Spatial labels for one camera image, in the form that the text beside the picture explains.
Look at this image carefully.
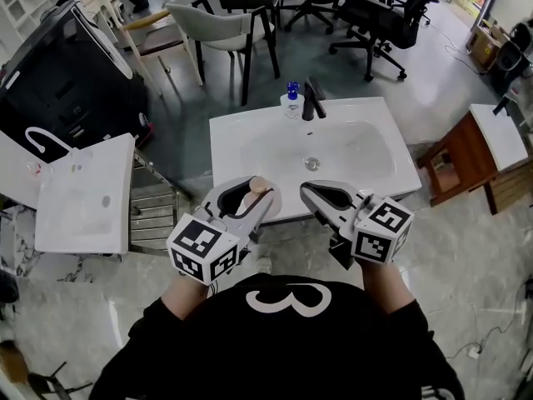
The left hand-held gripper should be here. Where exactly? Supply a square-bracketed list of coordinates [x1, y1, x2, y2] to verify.
[166, 177, 276, 286]

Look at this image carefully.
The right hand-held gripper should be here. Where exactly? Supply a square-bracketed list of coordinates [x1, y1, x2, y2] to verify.
[299, 180, 416, 271]

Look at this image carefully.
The pink soap bottle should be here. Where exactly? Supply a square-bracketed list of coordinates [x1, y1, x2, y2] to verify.
[242, 176, 283, 224]

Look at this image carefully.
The person's right forearm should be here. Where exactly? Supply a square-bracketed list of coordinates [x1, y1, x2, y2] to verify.
[360, 260, 417, 314]

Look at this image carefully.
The person's left forearm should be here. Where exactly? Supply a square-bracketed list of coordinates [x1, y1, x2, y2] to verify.
[160, 275, 209, 320]

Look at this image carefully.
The black basin faucet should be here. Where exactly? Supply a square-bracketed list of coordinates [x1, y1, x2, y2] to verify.
[301, 76, 328, 123]

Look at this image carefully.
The soap bottle with blue pump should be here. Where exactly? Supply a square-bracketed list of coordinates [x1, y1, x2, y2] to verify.
[279, 80, 305, 120]

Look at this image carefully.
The white washbasin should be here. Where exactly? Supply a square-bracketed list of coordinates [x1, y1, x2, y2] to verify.
[208, 96, 422, 224]
[33, 133, 137, 256]

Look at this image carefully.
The white centre washbasin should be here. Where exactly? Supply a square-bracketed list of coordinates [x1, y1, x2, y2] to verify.
[208, 96, 422, 224]

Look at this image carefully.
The brown wooden vanity cabinet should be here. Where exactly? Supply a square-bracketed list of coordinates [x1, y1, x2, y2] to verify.
[417, 110, 499, 208]

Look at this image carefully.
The person's black printed shirt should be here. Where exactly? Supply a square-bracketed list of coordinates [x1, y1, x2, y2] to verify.
[89, 272, 466, 400]

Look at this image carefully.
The grey upholstered chair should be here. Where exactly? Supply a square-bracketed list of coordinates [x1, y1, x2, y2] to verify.
[165, 2, 281, 107]

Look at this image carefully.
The wooden pallet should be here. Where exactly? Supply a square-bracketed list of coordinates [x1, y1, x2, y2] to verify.
[485, 160, 533, 216]

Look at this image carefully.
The cream wooden chair brown seat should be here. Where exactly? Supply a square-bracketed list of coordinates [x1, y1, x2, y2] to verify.
[118, 8, 205, 98]

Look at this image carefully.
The marble slab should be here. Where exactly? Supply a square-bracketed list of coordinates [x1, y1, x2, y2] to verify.
[0, 204, 95, 285]

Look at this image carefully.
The white curved faucet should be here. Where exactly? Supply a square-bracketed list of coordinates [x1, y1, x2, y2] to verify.
[24, 126, 76, 158]

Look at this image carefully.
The cardboard box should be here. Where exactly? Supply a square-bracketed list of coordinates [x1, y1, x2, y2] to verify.
[466, 25, 503, 73]

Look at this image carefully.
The large black appliance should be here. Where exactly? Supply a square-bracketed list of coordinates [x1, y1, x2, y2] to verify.
[0, 0, 151, 164]

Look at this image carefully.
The steel rack frame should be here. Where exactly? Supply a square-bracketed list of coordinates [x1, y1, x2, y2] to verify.
[128, 152, 188, 256]

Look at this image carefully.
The black metal frame stool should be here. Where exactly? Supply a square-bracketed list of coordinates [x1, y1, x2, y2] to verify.
[0, 339, 92, 400]

